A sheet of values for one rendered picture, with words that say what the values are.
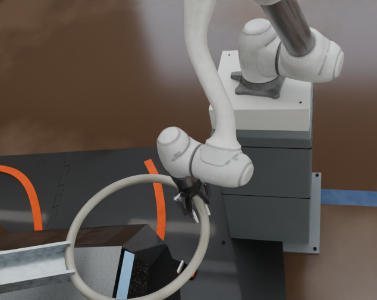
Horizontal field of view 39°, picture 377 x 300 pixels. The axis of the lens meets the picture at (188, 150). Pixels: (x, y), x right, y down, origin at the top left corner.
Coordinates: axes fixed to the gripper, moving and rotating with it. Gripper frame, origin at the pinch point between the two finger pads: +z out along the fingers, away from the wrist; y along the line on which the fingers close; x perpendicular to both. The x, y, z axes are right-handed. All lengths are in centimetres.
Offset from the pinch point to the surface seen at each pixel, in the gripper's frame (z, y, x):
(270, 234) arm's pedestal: 81, -34, -20
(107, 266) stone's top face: -1.7, 36.1, -1.0
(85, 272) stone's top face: -2.3, 43.4, -3.5
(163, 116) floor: 86, -35, -134
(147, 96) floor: 85, -35, -158
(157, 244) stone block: 21.4, 17.4, -12.4
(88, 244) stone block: 1.0, 38.1, -15.2
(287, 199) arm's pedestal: 50, -43, -13
